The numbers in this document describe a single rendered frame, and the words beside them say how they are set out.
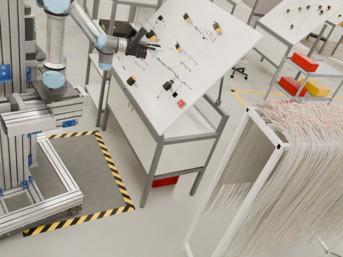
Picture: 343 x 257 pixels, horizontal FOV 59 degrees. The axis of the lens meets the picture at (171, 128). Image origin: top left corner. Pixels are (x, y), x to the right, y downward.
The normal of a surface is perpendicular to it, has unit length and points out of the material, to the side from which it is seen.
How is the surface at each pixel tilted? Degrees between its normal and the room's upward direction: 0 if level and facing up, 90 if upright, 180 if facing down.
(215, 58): 53
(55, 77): 98
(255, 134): 90
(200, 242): 0
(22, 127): 90
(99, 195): 0
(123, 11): 90
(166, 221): 0
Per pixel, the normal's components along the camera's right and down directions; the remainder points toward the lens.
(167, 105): -0.54, -0.39
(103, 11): 0.32, 0.62
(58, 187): 0.25, -0.78
